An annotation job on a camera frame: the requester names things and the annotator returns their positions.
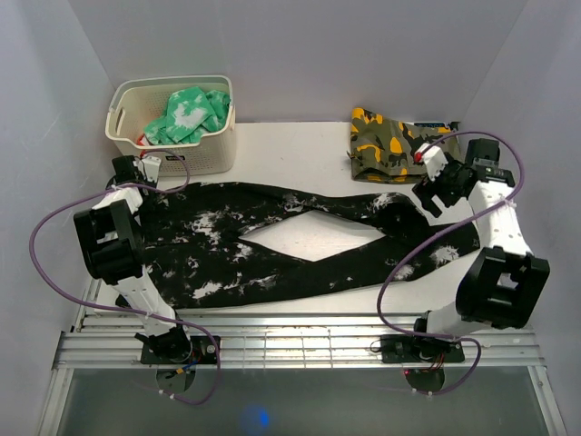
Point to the folded camouflage trousers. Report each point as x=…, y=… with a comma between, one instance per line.
x=382, y=149

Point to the green white tie-dye garment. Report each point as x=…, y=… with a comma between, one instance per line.
x=189, y=115

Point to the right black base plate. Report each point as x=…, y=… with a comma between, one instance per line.
x=399, y=348

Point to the aluminium table edge rail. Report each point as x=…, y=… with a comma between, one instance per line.
x=247, y=342

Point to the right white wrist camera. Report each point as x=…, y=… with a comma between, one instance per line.
x=433, y=158

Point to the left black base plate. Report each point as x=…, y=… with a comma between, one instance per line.
x=201, y=350

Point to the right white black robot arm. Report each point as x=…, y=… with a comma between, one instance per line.
x=502, y=286

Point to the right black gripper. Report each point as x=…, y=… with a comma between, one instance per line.
x=428, y=188

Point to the cream perforated plastic basket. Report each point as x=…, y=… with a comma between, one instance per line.
x=138, y=102

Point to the black white tie-dye trousers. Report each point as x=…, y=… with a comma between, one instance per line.
x=218, y=245

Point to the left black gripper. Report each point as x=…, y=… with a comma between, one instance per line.
x=142, y=179

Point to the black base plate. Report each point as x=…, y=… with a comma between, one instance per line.
x=399, y=348
x=201, y=350

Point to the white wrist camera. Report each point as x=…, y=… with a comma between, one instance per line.
x=433, y=158
x=149, y=166

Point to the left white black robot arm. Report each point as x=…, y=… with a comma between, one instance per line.
x=112, y=245

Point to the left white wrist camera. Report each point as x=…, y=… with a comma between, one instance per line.
x=149, y=166

